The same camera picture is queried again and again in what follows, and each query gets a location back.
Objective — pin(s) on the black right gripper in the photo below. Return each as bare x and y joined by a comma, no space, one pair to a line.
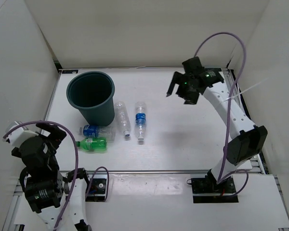
190,99

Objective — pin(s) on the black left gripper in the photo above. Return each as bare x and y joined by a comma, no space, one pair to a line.
56,136

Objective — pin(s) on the green plastic soda bottle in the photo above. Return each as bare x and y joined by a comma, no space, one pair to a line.
92,144

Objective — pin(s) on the clear bottle blue Aquarius label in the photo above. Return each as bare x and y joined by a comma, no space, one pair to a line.
140,121

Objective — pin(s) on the clear unlabelled plastic bottle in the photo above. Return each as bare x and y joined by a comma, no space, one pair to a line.
122,119

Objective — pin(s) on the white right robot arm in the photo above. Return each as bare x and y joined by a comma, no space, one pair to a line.
244,139

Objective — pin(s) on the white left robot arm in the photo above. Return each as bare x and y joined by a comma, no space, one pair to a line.
59,201

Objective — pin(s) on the dark teal plastic bin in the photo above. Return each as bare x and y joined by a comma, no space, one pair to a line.
92,93

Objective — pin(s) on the clear bottle blue Pocari label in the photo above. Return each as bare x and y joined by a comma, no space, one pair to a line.
92,131

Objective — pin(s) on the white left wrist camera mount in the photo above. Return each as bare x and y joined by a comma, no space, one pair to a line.
17,137

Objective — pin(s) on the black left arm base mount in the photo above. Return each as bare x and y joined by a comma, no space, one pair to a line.
99,189

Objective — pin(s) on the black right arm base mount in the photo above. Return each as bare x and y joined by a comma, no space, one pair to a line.
206,192

